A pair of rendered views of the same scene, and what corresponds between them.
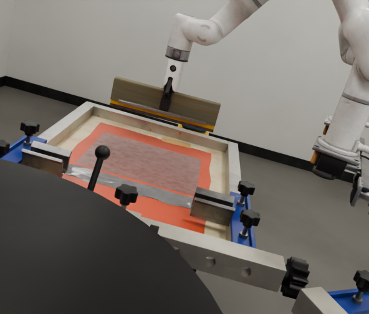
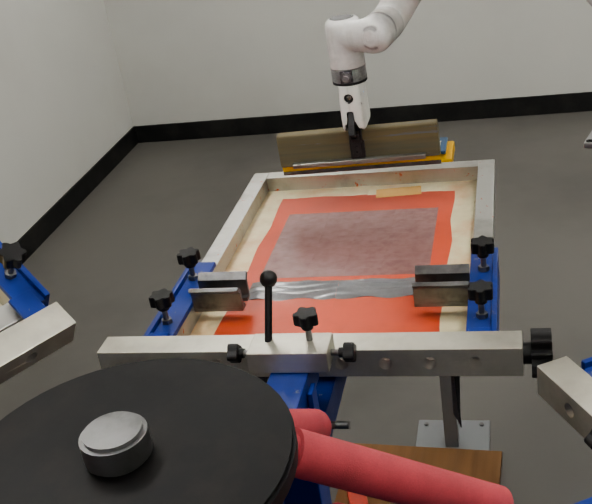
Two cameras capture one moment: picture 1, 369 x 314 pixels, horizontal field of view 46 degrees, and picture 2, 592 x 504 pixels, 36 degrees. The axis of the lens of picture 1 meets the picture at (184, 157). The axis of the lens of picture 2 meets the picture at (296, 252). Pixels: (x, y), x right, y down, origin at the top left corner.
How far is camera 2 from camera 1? 0.63 m
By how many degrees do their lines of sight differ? 16
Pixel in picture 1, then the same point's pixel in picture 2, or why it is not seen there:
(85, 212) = (217, 379)
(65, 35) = (201, 21)
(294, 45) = not seen: outside the picture
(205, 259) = (426, 361)
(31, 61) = (164, 87)
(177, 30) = (335, 46)
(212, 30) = (380, 31)
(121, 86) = (289, 145)
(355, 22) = not seen: outside the picture
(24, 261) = (188, 416)
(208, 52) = not seen: outside the picture
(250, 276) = (484, 366)
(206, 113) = (421, 141)
